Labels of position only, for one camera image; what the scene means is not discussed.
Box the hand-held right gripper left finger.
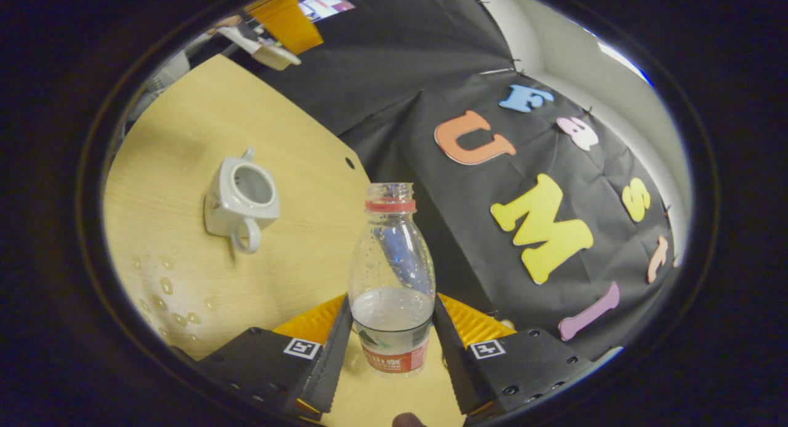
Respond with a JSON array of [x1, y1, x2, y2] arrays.
[[196, 293, 353, 418]]

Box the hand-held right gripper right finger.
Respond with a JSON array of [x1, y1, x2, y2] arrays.
[[432, 293, 597, 420]]

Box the clear plastic water bottle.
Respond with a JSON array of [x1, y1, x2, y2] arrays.
[[348, 182, 436, 378]]

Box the white ceramic teacup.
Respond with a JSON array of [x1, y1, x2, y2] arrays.
[[203, 147, 281, 255]]

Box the spilled water drops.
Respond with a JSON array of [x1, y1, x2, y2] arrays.
[[132, 255, 219, 345]]

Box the computer monitor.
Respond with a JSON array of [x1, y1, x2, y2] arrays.
[[295, 0, 356, 23]]

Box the black backdrop cloth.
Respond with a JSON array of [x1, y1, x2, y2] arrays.
[[228, 0, 678, 360]]

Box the ceiling light panel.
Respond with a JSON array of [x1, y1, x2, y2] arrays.
[[596, 38, 654, 88]]

